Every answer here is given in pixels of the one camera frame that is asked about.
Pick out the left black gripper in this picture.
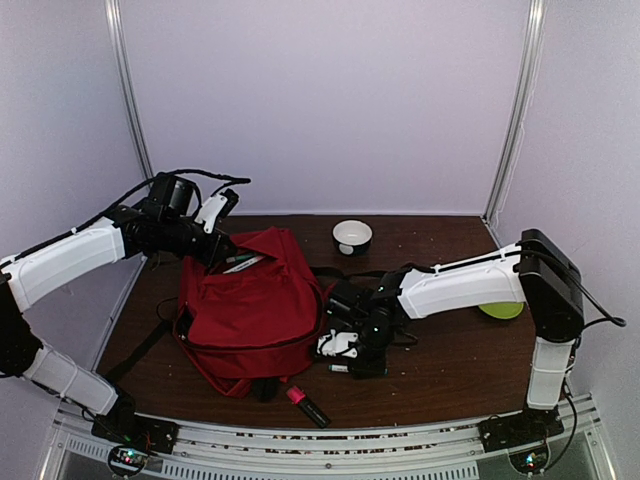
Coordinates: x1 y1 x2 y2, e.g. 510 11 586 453
159 216 237 267

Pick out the teal white marker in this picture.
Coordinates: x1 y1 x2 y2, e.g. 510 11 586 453
225 253 261 265

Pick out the white green glue stick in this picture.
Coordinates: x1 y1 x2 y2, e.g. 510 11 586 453
328 364 350 373

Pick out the pink white marker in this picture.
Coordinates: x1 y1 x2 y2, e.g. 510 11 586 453
223 257 262 274

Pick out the red backpack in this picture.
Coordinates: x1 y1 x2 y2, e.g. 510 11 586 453
104 225 361 404

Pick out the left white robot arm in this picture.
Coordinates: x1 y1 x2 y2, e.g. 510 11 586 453
1 168 250 444

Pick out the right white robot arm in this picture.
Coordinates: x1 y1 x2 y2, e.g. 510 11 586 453
315 229 594 442

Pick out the pink black highlighter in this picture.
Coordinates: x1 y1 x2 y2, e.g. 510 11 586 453
286 386 331 429

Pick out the dark blue white bowl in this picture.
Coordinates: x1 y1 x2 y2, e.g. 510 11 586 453
332 220 373 256

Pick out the green plate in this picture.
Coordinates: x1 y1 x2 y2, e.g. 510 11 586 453
478 302 525 321

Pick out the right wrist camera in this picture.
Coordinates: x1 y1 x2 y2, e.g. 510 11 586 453
315 329 359 358

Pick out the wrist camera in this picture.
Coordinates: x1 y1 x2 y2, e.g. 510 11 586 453
315 329 359 358
194 188 239 234

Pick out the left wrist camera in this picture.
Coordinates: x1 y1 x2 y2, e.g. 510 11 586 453
194 188 239 234

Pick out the aluminium front rail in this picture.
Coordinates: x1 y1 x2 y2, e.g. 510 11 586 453
49 394 601 480

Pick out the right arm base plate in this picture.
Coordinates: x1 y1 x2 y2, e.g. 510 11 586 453
477 408 564 453

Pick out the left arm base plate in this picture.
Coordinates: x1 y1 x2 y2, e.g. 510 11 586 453
91 415 179 454

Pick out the left aluminium corner post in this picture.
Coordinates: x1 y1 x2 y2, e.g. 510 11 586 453
104 0 154 179

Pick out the aluminium corner post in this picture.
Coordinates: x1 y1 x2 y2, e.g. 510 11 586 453
483 0 547 226
104 0 154 179

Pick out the right aluminium corner post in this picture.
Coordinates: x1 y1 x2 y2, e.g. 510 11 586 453
483 0 547 226

